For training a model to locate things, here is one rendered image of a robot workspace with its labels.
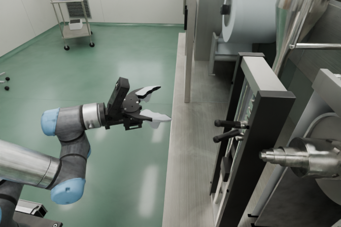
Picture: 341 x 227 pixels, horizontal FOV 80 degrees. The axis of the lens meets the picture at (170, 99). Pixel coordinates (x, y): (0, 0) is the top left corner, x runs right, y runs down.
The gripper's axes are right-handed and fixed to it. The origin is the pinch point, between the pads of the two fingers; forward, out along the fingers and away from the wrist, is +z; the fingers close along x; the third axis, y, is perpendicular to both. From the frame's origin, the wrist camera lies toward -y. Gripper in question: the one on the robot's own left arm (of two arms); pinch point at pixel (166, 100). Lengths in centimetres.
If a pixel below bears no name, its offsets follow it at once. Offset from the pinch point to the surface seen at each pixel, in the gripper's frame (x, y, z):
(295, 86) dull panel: -15, 20, 72
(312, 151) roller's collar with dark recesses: 33.3, -17.8, 14.1
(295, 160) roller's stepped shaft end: 33.2, -15.5, 12.4
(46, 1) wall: -525, 135, -164
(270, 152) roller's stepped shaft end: 30.9, -15.4, 9.4
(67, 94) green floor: -191, 151, -92
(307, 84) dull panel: -9, 13, 69
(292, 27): -4.3, -18.4, 39.9
